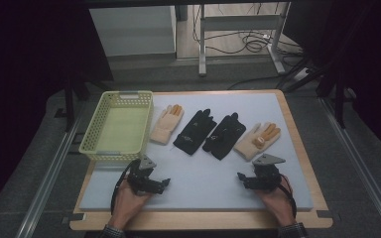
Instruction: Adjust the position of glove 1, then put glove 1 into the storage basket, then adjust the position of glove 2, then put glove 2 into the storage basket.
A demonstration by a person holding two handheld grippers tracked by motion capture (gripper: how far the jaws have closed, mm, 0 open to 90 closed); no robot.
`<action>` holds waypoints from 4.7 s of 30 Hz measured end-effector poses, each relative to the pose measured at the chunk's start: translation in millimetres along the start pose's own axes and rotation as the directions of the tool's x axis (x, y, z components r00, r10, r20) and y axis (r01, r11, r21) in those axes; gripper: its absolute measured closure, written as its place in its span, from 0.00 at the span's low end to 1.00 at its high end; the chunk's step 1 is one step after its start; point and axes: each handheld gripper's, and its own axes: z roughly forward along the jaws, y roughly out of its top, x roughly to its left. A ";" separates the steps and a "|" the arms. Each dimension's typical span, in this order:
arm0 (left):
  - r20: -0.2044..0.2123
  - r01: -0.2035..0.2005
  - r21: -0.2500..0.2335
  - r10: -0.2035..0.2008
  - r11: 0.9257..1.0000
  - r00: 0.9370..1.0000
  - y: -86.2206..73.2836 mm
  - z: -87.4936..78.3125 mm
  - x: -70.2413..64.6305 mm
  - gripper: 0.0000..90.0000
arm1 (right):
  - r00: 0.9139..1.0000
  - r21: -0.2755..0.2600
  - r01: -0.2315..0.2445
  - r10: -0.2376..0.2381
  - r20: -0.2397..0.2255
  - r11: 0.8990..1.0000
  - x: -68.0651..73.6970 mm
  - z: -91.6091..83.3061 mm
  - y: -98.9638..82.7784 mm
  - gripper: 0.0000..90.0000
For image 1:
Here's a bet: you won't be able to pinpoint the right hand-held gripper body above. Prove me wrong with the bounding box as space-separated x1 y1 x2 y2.
247 153 286 192

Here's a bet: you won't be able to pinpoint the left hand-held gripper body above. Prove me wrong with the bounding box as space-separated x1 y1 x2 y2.
126 154 160 194

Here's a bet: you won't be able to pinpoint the cream knit glove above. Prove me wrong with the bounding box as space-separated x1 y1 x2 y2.
233 122 282 162
149 104 185 146

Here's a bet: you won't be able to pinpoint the person's left hand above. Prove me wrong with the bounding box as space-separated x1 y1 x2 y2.
108 179 154 230

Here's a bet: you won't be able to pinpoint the person's right hand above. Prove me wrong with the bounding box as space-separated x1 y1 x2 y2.
255 175 298 229

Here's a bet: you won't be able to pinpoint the black glove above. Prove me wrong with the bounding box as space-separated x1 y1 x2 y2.
201 112 247 162
173 108 218 156

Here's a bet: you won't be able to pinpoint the yellow-green plastic basket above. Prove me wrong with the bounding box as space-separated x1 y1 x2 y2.
78 90 155 163

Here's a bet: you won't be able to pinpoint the black tripod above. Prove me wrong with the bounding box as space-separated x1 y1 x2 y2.
61 73 114 133
316 49 360 130

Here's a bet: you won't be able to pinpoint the white power strip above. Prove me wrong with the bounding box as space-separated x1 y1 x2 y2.
293 66 311 82

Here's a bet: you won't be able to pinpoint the white cabinet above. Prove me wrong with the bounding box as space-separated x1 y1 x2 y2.
88 5 178 58

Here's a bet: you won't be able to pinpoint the grey metal stand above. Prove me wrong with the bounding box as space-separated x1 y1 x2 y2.
197 2 293 78

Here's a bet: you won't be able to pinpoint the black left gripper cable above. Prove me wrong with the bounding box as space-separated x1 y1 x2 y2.
110 159 141 216

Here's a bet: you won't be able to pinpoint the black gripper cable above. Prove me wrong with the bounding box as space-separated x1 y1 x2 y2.
110 159 141 216
278 174 298 218

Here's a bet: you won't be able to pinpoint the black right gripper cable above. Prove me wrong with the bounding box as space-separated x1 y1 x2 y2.
278 174 298 218

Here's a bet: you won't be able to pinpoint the aluminium rail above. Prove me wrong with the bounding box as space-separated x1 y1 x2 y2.
319 96 381 238
14 107 84 238

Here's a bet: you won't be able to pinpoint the black floor cables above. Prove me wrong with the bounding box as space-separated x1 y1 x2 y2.
192 3 305 57

